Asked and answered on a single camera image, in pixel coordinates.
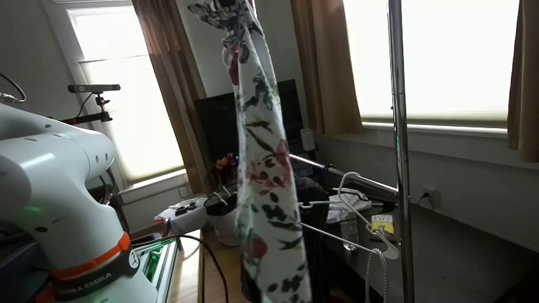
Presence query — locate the floral white cloth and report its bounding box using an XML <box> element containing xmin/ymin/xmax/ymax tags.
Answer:
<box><xmin>187</xmin><ymin>0</ymin><xmax>314</xmax><ymax>303</ymax></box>

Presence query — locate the white folded cloth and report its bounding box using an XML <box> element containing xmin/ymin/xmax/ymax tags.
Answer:
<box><xmin>326</xmin><ymin>187</ymin><xmax>376</xmax><ymax>226</ymax></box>

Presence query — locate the small white box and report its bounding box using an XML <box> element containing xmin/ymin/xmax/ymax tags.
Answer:
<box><xmin>300</xmin><ymin>126</ymin><xmax>319</xmax><ymax>153</ymax></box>

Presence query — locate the red flower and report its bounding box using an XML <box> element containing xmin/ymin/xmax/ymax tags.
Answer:
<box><xmin>214</xmin><ymin>152</ymin><xmax>241</xmax><ymax>174</ymax></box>

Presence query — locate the black monitor screen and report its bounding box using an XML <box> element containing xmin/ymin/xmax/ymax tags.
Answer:
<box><xmin>194</xmin><ymin>78</ymin><xmax>309</xmax><ymax>184</ymax></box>

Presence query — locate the white waste bin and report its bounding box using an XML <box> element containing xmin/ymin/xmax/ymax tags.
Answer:
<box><xmin>204</xmin><ymin>190</ymin><xmax>243</xmax><ymax>249</ymax></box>

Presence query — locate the brown curtain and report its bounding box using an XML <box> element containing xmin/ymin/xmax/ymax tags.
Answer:
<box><xmin>290</xmin><ymin>0</ymin><xmax>366</xmax><ymax>138</ymax></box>
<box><xmin>132</xmin><ymin>0</ymin><xmax>213</xmax><ymax>195</ymax></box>
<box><xmin>507</xmin><ymin>0</ymin><xmax>539</xmax><ymax>165</ymax></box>

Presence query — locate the yellow paper tag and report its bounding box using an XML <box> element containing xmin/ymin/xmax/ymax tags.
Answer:
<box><xmin>369</xmin><ymin>214</ymin><xmax>396</xmax><ymax>236</ymax></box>

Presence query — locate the silver metal clothes rack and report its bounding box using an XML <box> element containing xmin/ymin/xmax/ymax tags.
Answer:
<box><xmin>289</xmin><ymin>0</ymin><xmax>418</xmax><ymax>303</ymax></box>

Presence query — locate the white plastic clothes hanger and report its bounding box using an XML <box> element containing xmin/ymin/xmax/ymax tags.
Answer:
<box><xmin>299</xmin><ymin>170</ymin><xmax>401</xmax><ymax>261</ymax></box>

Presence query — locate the thin black cable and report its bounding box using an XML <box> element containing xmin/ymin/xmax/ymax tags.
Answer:
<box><xmin>176</xmin><ymin>234</ymin><xmax>231</xmax><ymax>303</ymax></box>

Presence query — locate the white cord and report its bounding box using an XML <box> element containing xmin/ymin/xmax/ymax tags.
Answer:
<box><xmin>364</xmin><ymin>249</ymin><xmax>391</xmax><ymax>303</ymax></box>

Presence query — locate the black camera on stand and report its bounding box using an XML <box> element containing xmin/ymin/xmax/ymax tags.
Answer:
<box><xmin>65</xmin><ymin>83</ymin><xmax>123</xmax><ymax>126</ymax></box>

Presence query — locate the black corrugated cable hose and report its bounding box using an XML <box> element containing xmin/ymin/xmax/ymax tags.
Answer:
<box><xmin>0</xmin><ymin>71</ymin><xmax>29</xmax><ymax>106</ymax></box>

